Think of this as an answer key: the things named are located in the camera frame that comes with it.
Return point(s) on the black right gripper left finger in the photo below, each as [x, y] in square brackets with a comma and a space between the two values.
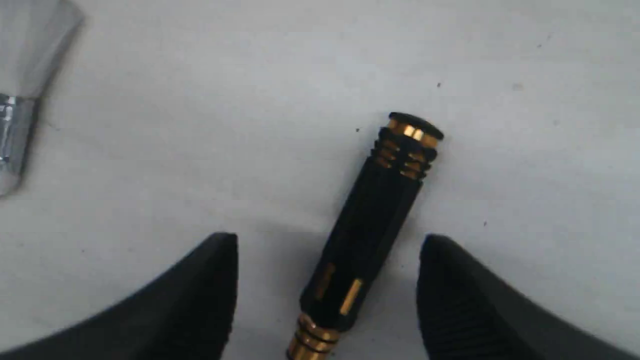
[186, 313]

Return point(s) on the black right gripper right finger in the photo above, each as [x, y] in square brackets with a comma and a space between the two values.
[468, 312]

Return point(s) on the black and gold screwdriver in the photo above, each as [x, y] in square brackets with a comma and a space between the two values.
[363, 236]

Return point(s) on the wide wooden-handled paint brush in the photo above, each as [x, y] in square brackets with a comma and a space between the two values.
[34, 37]

